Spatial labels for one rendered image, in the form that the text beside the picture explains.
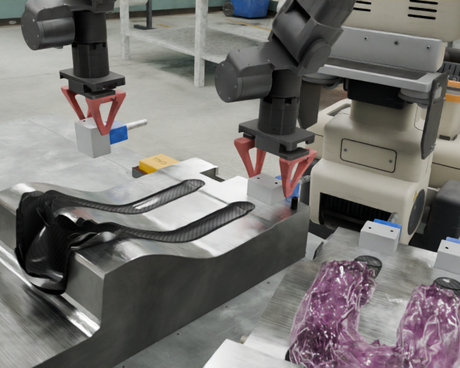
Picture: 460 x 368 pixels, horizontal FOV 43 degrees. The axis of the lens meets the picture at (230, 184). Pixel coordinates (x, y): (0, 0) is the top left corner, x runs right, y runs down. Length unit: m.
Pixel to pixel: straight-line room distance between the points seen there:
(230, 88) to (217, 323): 0.31
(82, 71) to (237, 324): 0.47
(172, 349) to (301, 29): 0.44
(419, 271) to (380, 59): 0.48
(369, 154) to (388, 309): 0.62
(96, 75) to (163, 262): 0.39
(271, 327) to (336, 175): 0.66
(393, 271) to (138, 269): 0.36
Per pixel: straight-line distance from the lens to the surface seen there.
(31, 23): 0.92
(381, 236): 0.86
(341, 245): 0.87
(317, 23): 0.77
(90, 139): 1.00
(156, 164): 1.15
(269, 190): 0.88
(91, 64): 0.96
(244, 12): 8.50
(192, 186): 0.95
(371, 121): 1.27
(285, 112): 0.84
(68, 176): 1.21
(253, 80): 0.79
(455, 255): 0.85
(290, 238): 0.88
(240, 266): 0.81
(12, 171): 1.25
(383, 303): 0.69
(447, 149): 1.49
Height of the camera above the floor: 1.28
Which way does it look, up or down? 24 degrees down
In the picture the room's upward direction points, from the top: 3 degrees clockwise
